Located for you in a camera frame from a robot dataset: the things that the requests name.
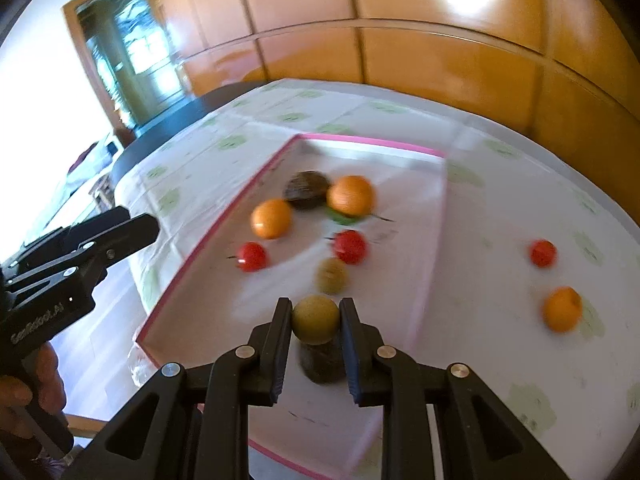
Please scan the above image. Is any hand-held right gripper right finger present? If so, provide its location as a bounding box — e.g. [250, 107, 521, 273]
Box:
[338, 297, 571, 480]

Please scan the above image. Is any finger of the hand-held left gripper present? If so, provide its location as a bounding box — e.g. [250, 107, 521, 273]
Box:
[5, 206, 133, 267]
[7, 213, 161, 292]

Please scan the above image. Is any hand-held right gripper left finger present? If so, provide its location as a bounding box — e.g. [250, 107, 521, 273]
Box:
[60, 297, 294, 480]

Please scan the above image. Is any dark brown avocado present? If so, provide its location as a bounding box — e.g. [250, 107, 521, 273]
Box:
[282, 171, 331, 211]
[298, 340, 348, 385]

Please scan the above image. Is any yellow-green round fruit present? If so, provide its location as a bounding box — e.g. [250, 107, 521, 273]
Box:
[315, 257, 350, 295]
[291, 295, 342, 345]

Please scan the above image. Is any red tomato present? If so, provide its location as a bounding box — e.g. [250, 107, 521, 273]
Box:
[529, 239, 558, 268]
[227, 241, 271, 273]
[325, 229, 368, 266]

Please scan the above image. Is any large orange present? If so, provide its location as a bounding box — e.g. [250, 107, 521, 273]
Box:
[250, 198, 293, 240]

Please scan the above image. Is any orange with green leaf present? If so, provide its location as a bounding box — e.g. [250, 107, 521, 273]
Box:
[326, 175, 376, 226]

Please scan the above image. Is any pink-edged white box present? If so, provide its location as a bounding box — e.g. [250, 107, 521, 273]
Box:
[135, 132, 448, 480]

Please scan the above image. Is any person's left hand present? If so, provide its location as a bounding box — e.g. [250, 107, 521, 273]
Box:
[0, 344, 67, 431]

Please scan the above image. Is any wooden stool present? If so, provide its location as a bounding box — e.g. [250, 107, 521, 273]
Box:
[90, 172, 118, 212]

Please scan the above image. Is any glass door cabinet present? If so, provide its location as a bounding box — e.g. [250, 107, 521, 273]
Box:
[62, 0, 197, 132]

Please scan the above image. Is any white green-printed tablecloth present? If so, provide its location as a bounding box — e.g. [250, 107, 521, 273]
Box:
[115, 77, 637, 480]

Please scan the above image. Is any small orange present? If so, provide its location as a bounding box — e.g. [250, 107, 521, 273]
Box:
[542, 286, 584, 333]

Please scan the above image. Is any wooden wardrobe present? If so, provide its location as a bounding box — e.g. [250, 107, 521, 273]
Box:
[140, 0, 640, 221]

